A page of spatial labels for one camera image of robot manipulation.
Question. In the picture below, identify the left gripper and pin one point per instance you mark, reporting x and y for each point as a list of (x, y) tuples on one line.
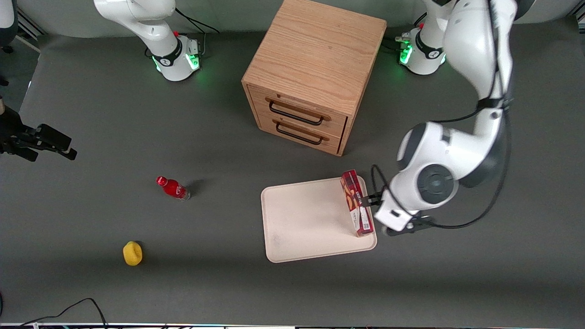
[(373, 199)]

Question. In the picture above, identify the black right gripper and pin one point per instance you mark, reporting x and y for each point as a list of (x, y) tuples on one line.
[(13, 135)]

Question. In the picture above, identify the red cookie box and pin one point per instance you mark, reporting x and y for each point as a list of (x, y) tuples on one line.
[(356, 201)]

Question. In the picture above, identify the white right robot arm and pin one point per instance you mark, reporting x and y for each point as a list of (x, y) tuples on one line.
[(155, 27)]

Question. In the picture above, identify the beige plastic tray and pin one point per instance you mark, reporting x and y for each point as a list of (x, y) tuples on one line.
[(306, 219)]

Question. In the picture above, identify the red drink bottle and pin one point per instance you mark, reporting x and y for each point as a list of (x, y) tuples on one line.
[(173, 188)]

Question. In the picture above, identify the yellow lemon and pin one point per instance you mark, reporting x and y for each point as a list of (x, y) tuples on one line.
[(132, 254)]

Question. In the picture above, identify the aluminium frame rail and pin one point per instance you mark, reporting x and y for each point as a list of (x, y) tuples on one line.
[(580, 17), (31, 25)]

